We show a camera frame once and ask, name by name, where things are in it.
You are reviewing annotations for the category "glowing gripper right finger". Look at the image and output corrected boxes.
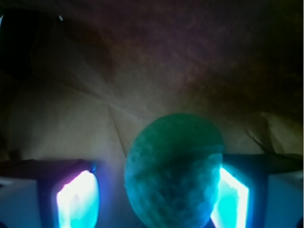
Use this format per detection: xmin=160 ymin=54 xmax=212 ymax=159
xmin=209 ymin=154 xmax=304 ymax=228

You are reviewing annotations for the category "green knitted ball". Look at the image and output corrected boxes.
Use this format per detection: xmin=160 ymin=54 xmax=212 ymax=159
xmin=124 ymin=113 xmax=225 ymax=228

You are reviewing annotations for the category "brown paper bag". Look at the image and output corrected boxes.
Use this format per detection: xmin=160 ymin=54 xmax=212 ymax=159
xmin=0 ymin=0 xmax=304 ymax=164

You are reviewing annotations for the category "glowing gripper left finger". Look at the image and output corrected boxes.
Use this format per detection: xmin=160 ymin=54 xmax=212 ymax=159
xmin=0 ymin=159 xmax=100 ymax=228

